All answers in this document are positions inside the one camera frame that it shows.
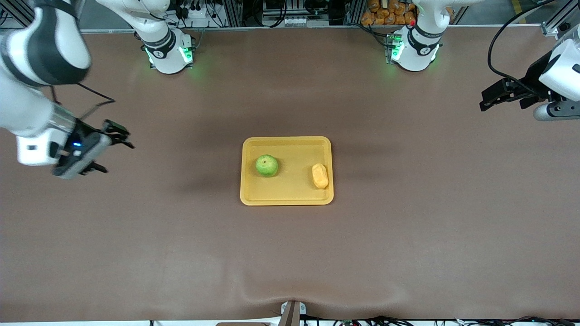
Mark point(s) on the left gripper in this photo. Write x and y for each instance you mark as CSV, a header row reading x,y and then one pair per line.
x,y
531,80

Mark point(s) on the white power strip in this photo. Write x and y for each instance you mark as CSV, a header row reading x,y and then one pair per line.
x,y
199,20

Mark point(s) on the yellow plastic tray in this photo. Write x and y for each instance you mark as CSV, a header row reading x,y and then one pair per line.
x,y
287,190

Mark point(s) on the aluminium frame strut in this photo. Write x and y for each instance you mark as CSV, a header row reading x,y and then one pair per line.
x,y
16,9
559,20

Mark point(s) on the brown table mat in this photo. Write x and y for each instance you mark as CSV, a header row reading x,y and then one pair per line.
x,y
290,253

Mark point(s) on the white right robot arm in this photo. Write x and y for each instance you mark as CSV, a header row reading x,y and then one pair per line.
x,y
41,50

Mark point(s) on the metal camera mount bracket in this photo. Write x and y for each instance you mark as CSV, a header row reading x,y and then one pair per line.
x,y
291,313

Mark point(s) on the bag of orange snacks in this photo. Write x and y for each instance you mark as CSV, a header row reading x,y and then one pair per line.
x,y
385,16

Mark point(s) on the aluminium table edge rail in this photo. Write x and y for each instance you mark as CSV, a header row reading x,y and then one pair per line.
x,y
290,29

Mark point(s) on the yellow potato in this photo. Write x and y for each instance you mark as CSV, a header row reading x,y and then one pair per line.
x,y
320,176

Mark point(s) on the green apple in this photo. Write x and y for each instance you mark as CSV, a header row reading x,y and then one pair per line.
x,y
267,165

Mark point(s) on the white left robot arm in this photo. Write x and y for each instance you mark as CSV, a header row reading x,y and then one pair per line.
x,y
421,40

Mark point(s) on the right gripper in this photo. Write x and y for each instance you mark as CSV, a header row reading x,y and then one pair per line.
x,y
110,130

